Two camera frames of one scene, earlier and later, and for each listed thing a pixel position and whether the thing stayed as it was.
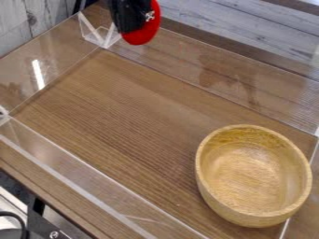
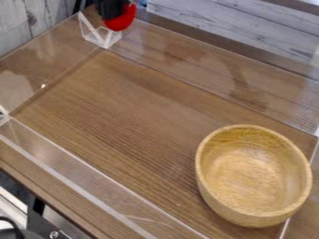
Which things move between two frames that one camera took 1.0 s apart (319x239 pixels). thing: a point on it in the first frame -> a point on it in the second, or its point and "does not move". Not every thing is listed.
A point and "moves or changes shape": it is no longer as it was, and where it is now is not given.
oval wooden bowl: (252, 175) does not move
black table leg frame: (40, 227) does not move
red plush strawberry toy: (141, 35) moves or changes shape
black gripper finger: (129, 13) -> (109, 8)
